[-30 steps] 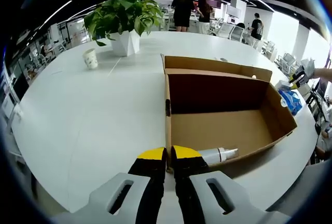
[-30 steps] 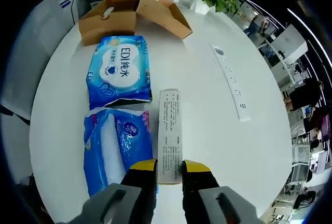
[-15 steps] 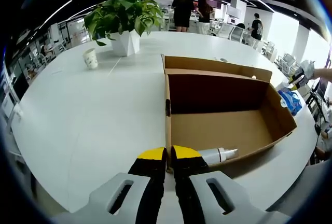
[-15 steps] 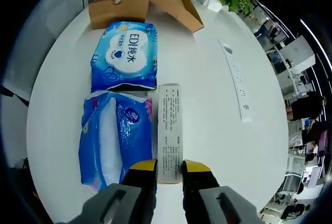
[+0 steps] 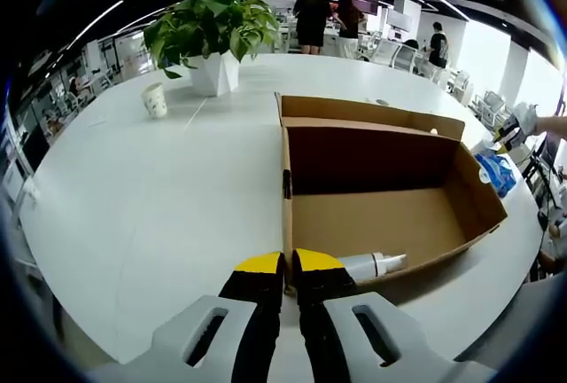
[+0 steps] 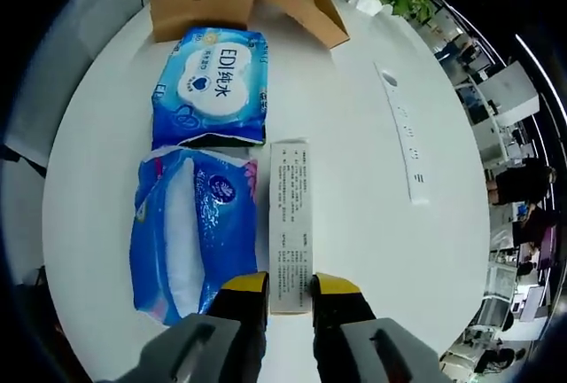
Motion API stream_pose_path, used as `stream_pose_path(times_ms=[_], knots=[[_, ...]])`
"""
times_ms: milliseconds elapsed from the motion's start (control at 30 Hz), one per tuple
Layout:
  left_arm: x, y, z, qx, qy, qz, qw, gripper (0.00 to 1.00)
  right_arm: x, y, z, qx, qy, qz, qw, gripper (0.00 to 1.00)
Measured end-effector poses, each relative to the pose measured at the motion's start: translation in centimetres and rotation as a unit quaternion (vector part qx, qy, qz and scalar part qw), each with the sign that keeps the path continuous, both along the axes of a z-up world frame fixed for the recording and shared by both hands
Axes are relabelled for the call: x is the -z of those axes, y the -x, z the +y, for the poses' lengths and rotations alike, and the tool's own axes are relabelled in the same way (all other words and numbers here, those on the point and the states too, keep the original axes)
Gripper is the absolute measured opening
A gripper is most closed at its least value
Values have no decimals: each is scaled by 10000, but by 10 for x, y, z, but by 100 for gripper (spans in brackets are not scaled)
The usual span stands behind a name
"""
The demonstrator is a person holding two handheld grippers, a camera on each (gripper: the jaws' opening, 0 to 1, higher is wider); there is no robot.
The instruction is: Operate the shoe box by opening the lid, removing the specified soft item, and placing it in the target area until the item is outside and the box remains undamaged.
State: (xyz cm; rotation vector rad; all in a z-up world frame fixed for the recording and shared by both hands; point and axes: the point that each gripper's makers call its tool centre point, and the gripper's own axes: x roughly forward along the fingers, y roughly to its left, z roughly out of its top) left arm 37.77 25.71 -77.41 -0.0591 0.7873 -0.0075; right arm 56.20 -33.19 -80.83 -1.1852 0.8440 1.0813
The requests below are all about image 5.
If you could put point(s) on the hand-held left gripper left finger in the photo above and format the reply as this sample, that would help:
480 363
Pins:
257 303

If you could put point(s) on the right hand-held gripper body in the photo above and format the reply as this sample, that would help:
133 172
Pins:
526 118

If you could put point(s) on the white table socket strip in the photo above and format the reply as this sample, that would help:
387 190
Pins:
378 101

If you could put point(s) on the group of white office chairs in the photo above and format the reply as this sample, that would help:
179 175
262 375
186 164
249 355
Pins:
398 52

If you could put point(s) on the printed paper cup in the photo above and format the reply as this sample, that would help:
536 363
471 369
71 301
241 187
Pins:
154 101

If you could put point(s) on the person's legs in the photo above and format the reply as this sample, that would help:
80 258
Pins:
553 241

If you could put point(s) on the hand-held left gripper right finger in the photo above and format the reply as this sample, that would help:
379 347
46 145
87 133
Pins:
323 303

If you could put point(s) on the purple lit screen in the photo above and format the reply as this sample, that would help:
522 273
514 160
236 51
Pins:
367 4

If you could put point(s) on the green plant in white pot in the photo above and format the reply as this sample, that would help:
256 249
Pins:
212 24

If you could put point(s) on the brown cardboard shoe box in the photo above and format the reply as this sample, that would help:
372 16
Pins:
376 223

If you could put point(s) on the white tube bottle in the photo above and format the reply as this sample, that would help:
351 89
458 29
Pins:
367 265

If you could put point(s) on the dark blue soft plastic pack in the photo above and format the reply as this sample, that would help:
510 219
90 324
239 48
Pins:
500 174

